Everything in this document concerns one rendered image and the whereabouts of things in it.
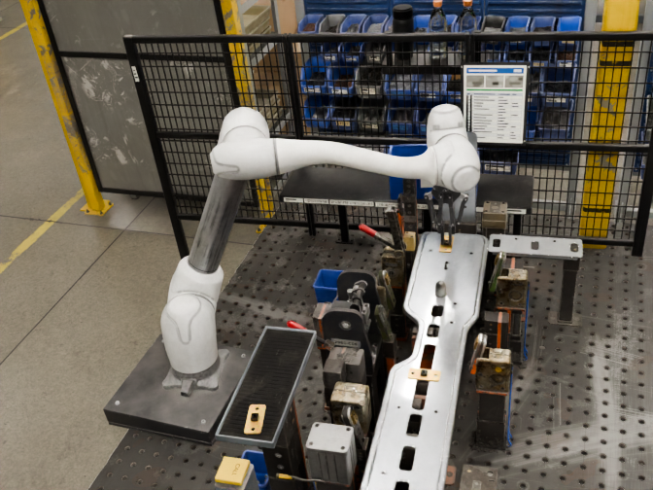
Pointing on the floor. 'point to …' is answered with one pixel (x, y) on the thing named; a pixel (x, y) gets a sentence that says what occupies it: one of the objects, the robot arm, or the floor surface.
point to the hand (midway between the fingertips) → (446, 232)
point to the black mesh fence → (392, 120)
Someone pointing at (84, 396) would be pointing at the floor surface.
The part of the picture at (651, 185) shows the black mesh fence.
